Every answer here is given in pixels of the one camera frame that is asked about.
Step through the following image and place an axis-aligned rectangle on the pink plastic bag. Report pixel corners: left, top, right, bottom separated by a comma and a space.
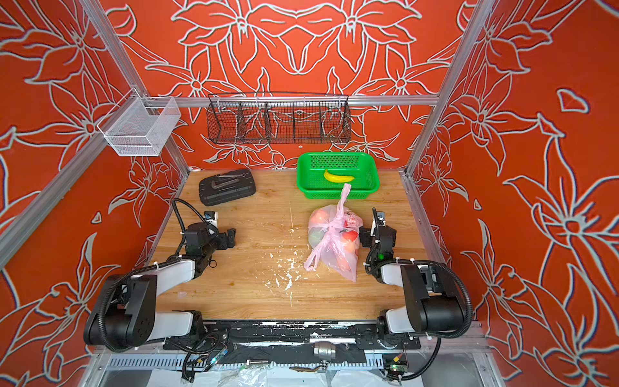
304, 183, 364, 282

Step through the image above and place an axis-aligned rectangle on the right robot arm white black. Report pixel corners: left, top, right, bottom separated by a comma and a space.
359, 225, 472, 339

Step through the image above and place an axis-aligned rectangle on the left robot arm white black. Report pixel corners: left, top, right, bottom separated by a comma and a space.
83, 212, 236, 354

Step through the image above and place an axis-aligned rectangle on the black tool case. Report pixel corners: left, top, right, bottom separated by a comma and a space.
198, 169, 256, 206

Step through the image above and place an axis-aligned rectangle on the green plastic basket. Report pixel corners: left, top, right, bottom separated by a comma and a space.
297, 152, 380, 200

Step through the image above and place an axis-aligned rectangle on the yellow banana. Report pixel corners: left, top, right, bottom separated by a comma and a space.
323, 170, 355, 183

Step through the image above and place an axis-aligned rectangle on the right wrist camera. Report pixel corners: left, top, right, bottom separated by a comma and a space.
372, 208, 386, 227

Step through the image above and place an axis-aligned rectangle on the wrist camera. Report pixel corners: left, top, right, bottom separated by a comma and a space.
203, 211, 219, 227
372, 208, 386, 227

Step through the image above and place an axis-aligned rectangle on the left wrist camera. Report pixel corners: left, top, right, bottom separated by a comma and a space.
203, 211, 219, 227

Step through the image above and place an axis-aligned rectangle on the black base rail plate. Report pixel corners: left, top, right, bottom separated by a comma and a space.
170, 319, 421, 350

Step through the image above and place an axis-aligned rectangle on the black wire wall basket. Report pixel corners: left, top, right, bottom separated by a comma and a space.
206, 93, 352, 145

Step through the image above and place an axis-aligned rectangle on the white wire wall basket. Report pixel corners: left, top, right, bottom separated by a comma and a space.
97, 96, 182, 156

